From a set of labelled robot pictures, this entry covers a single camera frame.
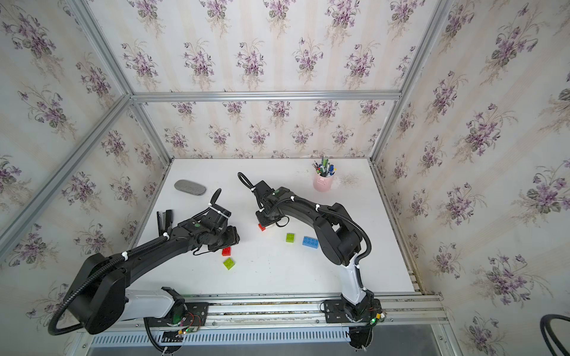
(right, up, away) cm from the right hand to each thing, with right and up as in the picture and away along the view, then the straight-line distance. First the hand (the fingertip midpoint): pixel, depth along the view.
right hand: (269, 220), depth 92 cm
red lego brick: (-3, -3, +1) cm, 5 cm away
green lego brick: (+9, -7, -2) cm, 11 cm away
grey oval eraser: (-39, +14, +12) cm, 43 cm away
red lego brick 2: (-16, -11, -6) cm, 21 cm away
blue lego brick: (+17, -8, -4) cm, 19 cm away
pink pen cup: (+24, +16, +9) cm, 30 cm away
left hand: (-12, -7, -6) cm, 15 cm away
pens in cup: (+26, +23, +12) cm, 36 cm away
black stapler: (-46, -1, +3) cm, 46 cm away
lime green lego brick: (-15, -15, -8) cm, 23 cm away
